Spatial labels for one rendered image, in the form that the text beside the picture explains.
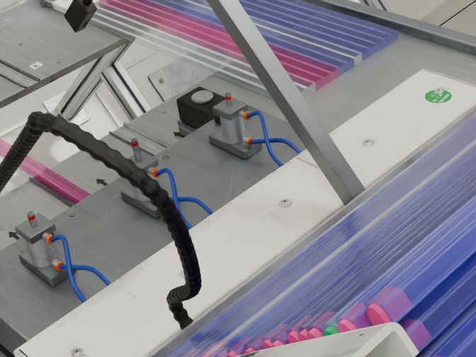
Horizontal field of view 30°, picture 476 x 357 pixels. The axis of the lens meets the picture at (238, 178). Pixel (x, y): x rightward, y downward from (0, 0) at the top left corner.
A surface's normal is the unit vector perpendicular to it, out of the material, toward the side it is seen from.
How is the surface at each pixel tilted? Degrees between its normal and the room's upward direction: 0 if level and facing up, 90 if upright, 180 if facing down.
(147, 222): 47
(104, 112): 0
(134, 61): 0
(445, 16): 90
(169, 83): 0
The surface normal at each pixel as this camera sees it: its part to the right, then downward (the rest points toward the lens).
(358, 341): -0.55, -0.84
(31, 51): -0.13, -0.80
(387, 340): -0.71, 0.48
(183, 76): 0.42, -0.29
